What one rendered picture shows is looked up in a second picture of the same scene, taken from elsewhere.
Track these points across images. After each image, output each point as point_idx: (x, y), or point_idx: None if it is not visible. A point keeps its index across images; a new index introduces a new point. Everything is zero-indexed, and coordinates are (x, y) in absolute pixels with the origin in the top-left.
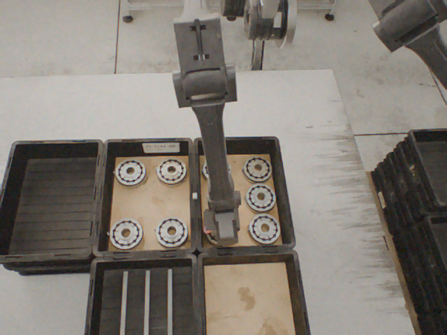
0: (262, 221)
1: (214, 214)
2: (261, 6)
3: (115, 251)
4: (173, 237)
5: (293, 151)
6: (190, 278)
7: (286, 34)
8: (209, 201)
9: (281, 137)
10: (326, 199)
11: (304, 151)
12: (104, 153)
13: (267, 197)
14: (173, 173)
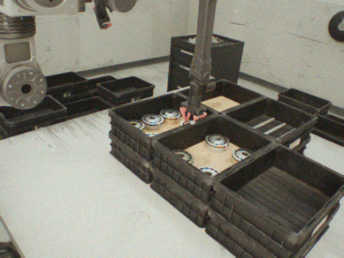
0: (168, 113)
1: (201, 95)
2: (29, 63)
3: (262, 136)
4: (220, 136)
5: (80, 146)
6: None
7: (41, 69)
8: (211, 66)
9: (72, 155)
10: (109, 126)
11: (76, 142)
12: (221, 173)
13: (151, 115)
14: (182, 153)
